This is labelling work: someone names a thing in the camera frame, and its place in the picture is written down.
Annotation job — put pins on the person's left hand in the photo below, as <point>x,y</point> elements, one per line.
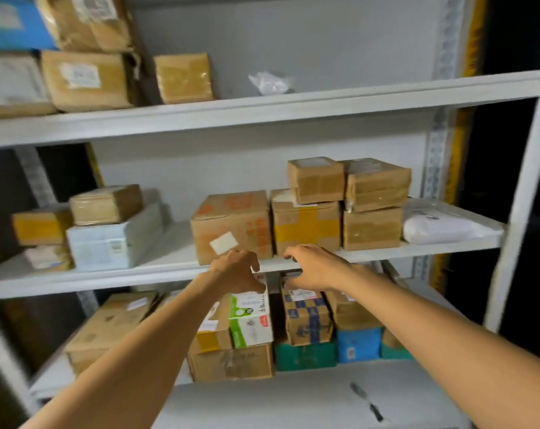
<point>238,272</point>

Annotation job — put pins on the person's right hand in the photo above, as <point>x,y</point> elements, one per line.
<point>323,270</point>

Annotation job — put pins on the cardboard box blue striped label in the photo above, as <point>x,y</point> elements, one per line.
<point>104,205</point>

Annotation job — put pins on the white metal shelf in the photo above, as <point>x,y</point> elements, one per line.
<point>252,107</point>

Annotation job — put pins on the small white plastic bag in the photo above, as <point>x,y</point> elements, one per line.
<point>270,82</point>

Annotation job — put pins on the small taped box 0461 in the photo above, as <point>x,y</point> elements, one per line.
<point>185,80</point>

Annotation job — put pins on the yellow fronted box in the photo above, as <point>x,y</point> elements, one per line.
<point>42,227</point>

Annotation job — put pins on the taped brown parcel 0410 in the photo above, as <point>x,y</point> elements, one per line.
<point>86,93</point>

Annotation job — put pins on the taped brown parcel 0038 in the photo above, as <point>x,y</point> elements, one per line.
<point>86,26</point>

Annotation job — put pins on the brown box handwritten white label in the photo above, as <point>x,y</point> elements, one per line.
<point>10,89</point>

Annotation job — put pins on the person's left forearm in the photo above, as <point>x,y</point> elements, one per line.
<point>118,375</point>

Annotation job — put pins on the person's right forearm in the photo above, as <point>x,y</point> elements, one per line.
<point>466,352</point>

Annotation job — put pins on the box with yellow tape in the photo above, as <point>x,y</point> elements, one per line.
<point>305,227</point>

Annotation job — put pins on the green and white carton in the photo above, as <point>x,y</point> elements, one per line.
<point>252,321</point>

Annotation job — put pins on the squat cardboard box white label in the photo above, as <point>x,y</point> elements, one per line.
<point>354,312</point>

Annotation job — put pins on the blue checkered cardboard box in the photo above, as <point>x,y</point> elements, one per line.
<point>308,321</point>

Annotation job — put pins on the large box orange print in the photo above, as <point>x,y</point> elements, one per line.
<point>234,218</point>

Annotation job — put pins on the small taped cardboard parcel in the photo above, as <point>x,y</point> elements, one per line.
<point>214,335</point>

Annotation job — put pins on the small blue box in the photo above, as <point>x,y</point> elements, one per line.
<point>359,346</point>

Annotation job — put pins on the box with handwritten label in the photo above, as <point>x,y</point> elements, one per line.
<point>314,183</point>

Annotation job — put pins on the small long brown box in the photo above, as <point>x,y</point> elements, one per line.
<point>390,339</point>

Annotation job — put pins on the large dusty cardboard box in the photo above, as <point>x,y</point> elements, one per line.
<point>377,185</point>

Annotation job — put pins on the white mailer bag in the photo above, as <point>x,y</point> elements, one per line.
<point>444,227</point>

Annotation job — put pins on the slim dark tool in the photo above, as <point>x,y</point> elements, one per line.
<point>366,399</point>

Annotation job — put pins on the yellow sticker strip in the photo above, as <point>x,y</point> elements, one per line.
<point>94,165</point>
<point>473,40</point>

